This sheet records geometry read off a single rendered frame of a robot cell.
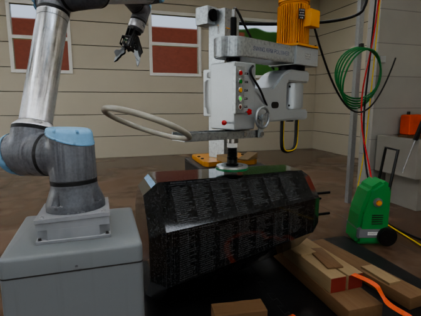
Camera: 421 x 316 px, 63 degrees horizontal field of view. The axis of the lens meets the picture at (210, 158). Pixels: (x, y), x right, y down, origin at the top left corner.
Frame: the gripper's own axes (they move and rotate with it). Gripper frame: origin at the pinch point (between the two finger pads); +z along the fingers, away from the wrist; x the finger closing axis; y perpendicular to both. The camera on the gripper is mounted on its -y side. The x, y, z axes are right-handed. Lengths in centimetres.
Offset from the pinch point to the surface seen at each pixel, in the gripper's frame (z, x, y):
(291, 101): -29, 83, -93
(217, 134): 19, 51, -37
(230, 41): -36, 46, -26
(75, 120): -24, -403, -480
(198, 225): 74, 58, -31
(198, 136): 25, 44, -25
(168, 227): 79, 44, -22
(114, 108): 30.0, 17.2, 23.0
